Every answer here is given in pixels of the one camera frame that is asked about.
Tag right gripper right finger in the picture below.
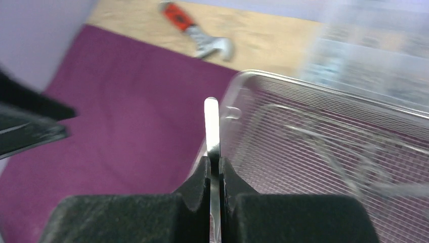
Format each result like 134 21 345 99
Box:
219 158 379 242

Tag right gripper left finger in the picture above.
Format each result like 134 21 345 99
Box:
39 156 210 242

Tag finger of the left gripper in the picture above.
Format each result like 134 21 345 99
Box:
1 71 76 159

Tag metal wire mesh tray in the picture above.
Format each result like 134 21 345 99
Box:
199 70 428 242

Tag purple cloth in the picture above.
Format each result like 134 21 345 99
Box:
1 25 236 242

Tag steel scalpel handle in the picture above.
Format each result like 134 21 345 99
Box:
204 97 221 242

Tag clear plastic compartment box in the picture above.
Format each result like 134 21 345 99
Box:
299 1 428 112

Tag steel surgical scissors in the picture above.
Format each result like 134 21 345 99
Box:
253 105 428 198

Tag orange handled adjustable wrench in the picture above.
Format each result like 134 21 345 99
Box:
158 1 234 61

